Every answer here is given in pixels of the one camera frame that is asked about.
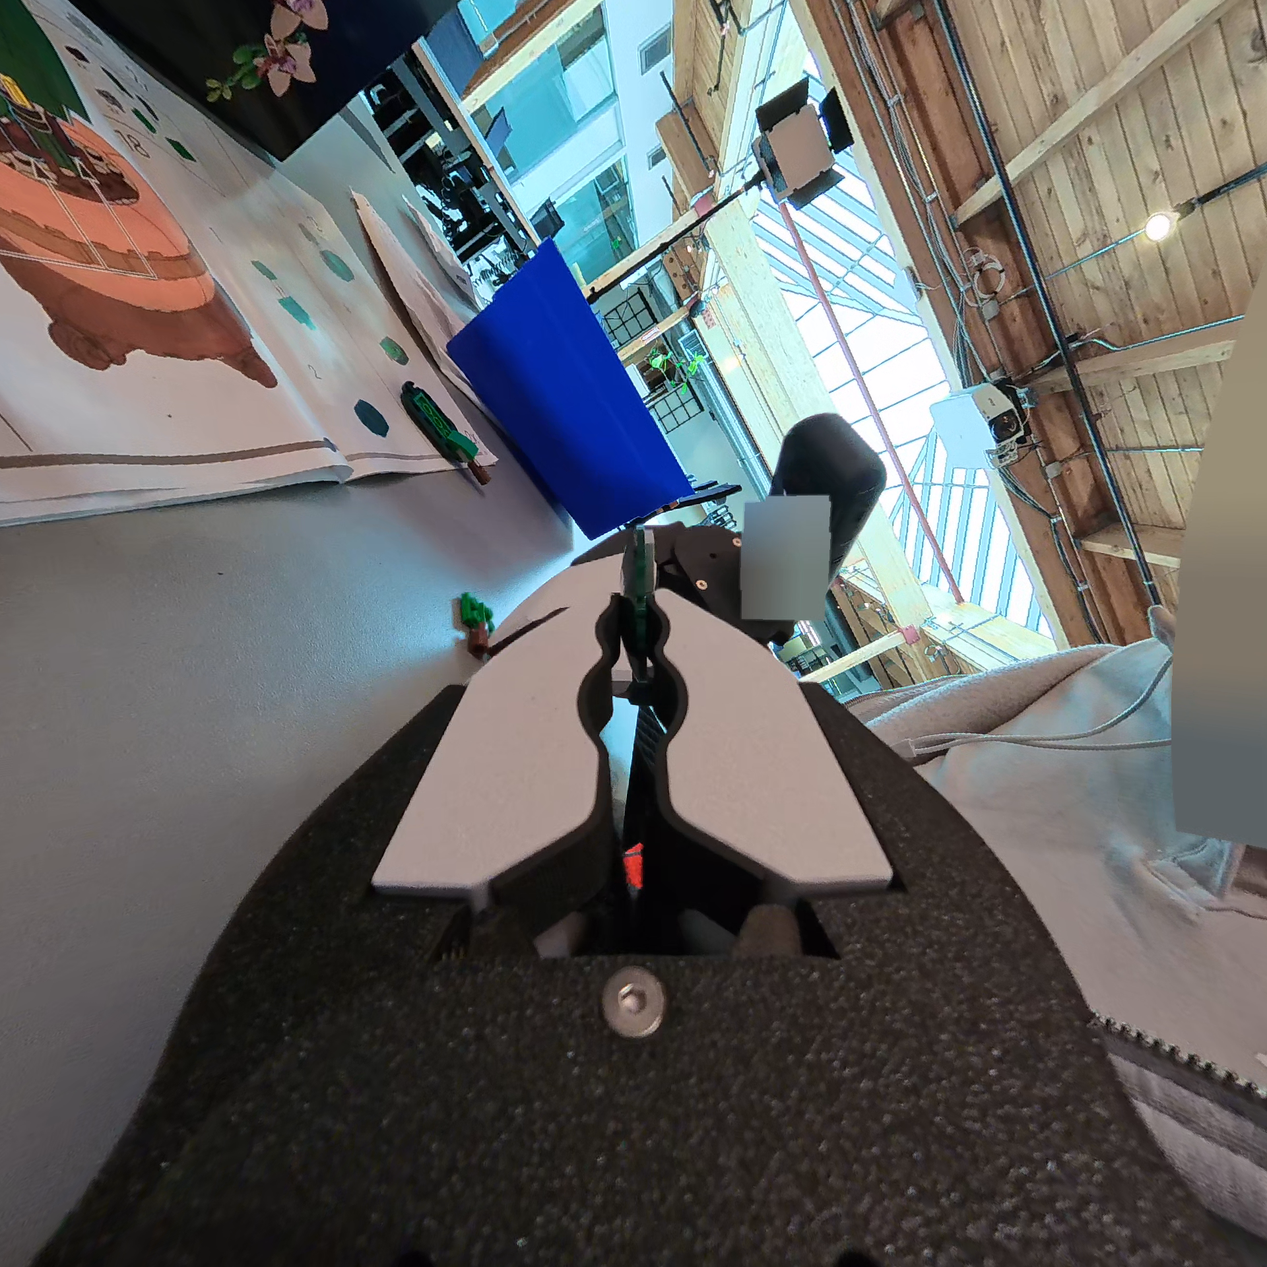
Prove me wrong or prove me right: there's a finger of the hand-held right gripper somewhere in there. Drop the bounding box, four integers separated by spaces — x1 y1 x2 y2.
493 566 628 651

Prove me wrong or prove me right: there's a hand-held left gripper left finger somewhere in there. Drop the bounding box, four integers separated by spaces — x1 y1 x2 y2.
373 592 643 915

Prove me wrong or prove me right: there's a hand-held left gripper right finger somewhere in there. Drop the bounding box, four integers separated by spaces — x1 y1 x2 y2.
646 590 898 909

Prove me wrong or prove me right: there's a dark green brick leaf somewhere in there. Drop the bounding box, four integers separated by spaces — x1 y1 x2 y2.
619 526 661 685

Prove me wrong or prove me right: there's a green brick leaf assembly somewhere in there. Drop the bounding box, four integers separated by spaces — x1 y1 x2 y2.
401 381 493 486

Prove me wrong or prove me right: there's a blue plastic bin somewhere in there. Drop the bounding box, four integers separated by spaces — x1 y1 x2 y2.
445 237 694 541

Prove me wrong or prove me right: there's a green hanging plant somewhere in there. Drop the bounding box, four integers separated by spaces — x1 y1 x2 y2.
649 342 709 397

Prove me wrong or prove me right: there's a grey zip hooded jacket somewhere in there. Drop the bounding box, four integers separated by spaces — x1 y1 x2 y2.
851 604 1267 1219

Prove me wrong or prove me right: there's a white paper bag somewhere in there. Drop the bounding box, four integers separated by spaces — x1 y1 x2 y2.
352 189 516 397

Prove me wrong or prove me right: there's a studio light panel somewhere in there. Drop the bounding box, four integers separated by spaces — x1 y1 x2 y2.
750 79 855 210

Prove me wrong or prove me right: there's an open instruction booklet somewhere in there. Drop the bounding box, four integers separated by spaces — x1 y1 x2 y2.
0 0 498 527

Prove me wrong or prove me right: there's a black orchid picture box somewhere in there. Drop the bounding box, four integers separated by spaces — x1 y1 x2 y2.
70 0 462 165

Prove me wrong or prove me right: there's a white security camera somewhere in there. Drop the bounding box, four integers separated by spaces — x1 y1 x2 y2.
931 381 1035 467

